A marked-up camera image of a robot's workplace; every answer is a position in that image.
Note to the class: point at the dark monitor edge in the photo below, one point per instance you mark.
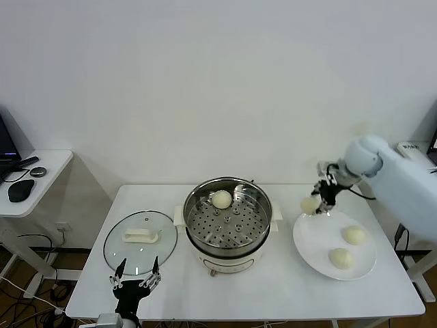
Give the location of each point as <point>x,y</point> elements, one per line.
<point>433,141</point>

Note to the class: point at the black monitor screen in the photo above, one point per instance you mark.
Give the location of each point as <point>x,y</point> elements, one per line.
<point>7,136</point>

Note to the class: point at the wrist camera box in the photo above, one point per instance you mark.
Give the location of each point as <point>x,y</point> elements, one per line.
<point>322,168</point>
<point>109,322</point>

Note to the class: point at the white steamed baozi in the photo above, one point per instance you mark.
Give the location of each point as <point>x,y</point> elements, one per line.
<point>222,200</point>
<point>309,205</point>
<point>354,235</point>
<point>340,258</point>

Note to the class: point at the white side table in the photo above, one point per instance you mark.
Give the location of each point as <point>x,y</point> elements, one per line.
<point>51,164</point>

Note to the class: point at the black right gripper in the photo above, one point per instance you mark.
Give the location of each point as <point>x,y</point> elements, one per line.
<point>331,196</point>

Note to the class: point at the black computer mouse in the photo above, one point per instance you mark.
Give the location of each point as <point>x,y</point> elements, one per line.
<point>20,189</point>

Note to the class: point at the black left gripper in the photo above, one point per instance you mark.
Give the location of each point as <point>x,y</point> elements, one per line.
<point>129,294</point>

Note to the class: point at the white round plate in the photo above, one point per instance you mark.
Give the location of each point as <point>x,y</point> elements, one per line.
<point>317,246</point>

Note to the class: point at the black bar device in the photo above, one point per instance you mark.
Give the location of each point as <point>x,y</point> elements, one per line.
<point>29,160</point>

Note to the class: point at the cream electric cooker base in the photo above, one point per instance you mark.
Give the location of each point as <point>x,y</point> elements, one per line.
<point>228,263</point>

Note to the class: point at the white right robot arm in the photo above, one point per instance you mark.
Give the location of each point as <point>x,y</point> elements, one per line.
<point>403,184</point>

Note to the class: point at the perforated steel steamer basket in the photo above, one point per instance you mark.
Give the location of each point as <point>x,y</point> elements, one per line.
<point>205,222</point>

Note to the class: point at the white floor power strip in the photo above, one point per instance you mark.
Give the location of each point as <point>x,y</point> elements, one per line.
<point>59,311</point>

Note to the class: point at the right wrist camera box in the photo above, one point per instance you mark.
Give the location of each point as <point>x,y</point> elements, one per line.
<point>322,168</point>

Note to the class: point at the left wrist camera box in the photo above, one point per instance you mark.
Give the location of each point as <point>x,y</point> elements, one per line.
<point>109,322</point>

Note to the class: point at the white wall socket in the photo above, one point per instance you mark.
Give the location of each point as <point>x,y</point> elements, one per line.
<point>62,226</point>

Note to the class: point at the white desk with label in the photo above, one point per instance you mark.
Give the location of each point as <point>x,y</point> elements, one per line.
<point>409,150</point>

